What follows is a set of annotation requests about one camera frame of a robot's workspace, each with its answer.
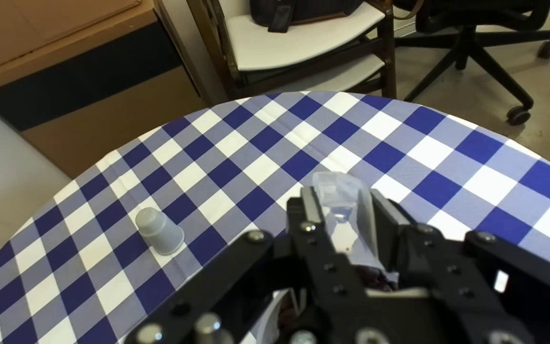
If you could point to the wooden chair white seat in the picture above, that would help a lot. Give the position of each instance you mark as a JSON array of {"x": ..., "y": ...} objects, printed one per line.
[{"x": 345, "y": 55}]

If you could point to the blue white checkered tablecloth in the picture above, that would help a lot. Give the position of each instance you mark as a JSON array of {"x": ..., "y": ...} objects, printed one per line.
[{"x": 79, "y": 272}]

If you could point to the clear plastic measuring jar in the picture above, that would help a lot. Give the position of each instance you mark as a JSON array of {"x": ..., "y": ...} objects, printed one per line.
[{"x": 345, "y": 206}]

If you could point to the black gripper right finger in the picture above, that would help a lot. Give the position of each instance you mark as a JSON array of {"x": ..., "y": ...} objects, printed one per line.
[{"x": 442, "y": 295}]

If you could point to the black leather bag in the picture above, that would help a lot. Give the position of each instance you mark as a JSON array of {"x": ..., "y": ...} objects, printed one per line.
[{"x": 278, "y": 16}]

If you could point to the black office chair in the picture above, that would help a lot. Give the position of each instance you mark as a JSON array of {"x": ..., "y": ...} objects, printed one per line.
[{"x": 469, "y": 30}]

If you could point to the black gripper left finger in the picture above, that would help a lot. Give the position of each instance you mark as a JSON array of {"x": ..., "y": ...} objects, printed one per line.
[{"x": 337, "y": 301}]

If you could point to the translucent grey shaker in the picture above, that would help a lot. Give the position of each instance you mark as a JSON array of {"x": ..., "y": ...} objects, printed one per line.
[{"x": 160, "y": 232}]

